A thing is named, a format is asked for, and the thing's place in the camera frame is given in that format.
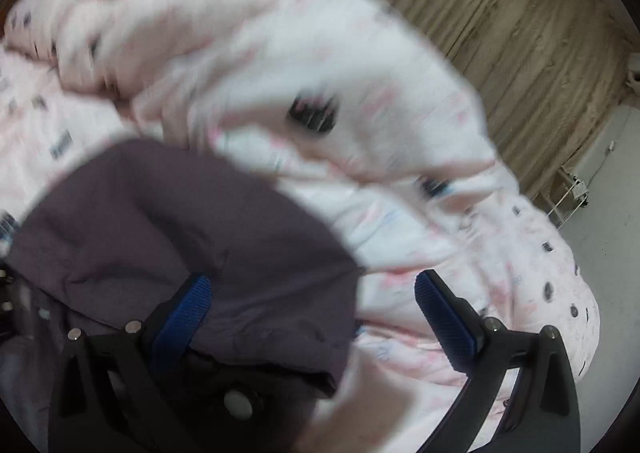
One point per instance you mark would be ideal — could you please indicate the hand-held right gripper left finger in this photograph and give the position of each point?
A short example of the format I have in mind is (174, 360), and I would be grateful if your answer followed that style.
(185, 313)

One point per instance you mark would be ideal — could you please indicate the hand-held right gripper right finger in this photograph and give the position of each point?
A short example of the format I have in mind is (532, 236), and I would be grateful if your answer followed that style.
(445, 323)

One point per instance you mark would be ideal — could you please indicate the purple grey jacket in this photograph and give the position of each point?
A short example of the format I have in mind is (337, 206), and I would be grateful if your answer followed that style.
(150, 213)

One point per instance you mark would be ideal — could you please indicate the white shelf rack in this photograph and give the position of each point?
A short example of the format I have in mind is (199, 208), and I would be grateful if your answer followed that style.
(575, 188)

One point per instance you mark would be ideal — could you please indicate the pink cat print quilt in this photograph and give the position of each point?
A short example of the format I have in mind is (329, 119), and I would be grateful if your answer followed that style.
(350, 83)

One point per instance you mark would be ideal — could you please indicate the beige curtain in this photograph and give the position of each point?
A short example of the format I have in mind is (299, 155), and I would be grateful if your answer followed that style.
(525, 33)

